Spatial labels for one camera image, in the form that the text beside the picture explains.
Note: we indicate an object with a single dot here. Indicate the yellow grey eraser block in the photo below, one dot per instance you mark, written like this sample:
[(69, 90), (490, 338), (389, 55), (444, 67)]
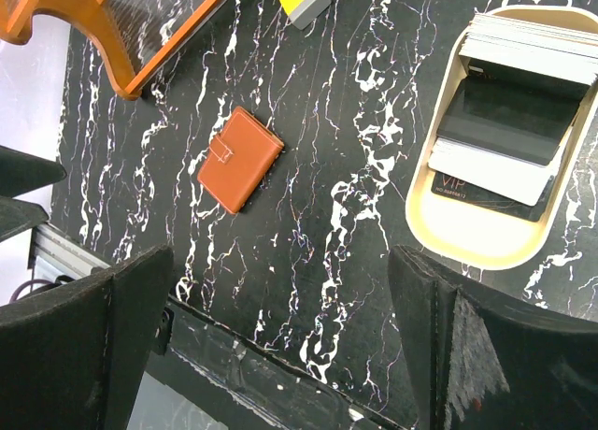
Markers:
[(301, 13)]

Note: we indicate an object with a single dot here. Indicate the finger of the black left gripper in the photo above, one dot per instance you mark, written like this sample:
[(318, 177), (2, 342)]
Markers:
[(22, 173), (17, 216)]

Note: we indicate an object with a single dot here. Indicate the aluminium frame rail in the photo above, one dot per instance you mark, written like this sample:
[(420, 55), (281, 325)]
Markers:
[(53, 254)]

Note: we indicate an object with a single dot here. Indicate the orange wooden shelf rack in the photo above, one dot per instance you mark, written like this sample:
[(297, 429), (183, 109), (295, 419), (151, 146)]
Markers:
[(134, 37)]

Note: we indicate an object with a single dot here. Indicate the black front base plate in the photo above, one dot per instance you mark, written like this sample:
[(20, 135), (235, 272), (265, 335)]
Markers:
[(201, 376)]

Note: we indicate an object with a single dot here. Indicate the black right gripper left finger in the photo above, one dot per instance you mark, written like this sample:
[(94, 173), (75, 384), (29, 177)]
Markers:
[(73, 357)]

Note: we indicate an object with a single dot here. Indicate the cream oval card tray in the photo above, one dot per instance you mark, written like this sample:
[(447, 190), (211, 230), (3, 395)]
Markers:
[(474, 235)]

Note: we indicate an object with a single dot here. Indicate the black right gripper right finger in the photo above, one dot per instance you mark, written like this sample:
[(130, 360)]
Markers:
[(481, 359)]

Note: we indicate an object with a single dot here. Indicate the brown leather card holder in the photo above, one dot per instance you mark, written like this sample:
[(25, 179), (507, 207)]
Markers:
[(238, 158)]

